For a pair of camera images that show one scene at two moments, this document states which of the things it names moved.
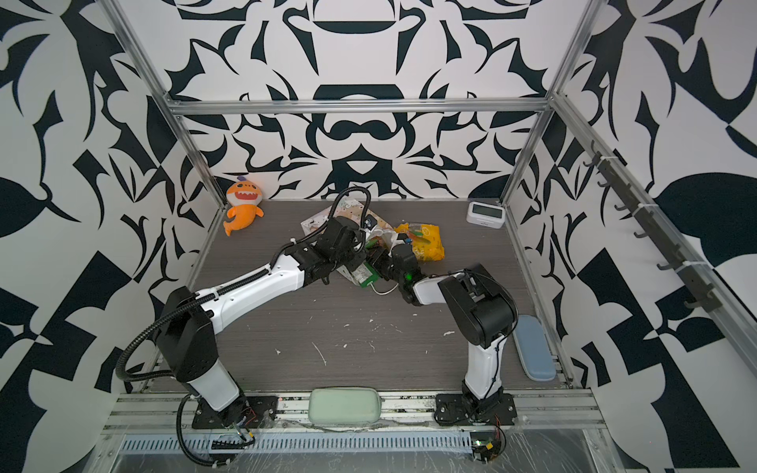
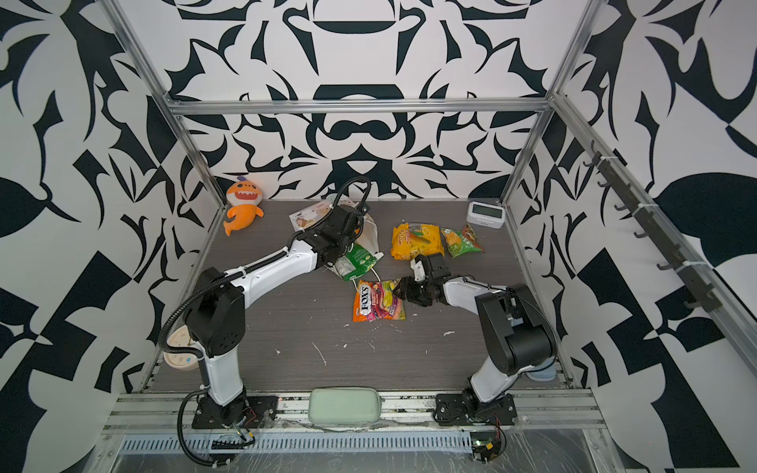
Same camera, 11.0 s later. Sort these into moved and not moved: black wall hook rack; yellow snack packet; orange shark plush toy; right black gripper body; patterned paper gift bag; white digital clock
Moved: right black gripper body; patterned paper gift bag
Not moved: white digital clock; orange shark plush toy; yellow snack packet; black wall hook rack
